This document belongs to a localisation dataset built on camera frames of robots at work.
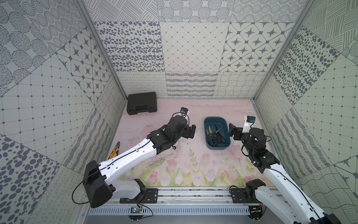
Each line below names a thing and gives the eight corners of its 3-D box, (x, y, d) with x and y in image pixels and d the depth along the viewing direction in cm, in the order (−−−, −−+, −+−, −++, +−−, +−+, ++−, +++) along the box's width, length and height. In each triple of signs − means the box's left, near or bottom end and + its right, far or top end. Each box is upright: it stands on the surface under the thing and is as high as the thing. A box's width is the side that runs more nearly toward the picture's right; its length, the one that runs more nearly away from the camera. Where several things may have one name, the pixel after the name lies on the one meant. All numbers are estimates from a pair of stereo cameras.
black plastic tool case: (125, 115, 112) (122, 110, 107) (132, 97, 126) (130, 91, 121) (155, 115, 112) (154, 110, 107) (158, 97, 126) (157, 91, 121)
